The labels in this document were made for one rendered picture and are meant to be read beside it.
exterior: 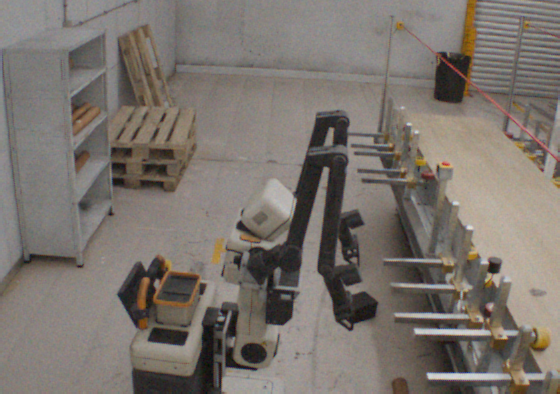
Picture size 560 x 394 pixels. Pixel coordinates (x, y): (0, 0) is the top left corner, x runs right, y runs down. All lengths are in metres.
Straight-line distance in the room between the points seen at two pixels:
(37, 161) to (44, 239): 0.59
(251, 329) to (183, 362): 0.29
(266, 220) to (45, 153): 2.33
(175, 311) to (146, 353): 0.20
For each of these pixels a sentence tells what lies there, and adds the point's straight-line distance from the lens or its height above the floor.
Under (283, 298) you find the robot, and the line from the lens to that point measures 2.25.
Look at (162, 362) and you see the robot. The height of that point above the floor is 0.76.
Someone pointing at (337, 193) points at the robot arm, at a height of 1.49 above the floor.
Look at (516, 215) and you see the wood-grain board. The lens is 3.53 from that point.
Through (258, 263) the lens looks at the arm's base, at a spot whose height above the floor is 1.21.
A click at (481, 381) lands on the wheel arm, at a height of 0.95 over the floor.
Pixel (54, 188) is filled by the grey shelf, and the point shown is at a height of 0.61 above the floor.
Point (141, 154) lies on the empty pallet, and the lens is 5.56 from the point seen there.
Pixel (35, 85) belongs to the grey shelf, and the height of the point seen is 1.31.
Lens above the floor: 2.24
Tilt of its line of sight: 23 degrees down
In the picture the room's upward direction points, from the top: 3 degrees clockwise
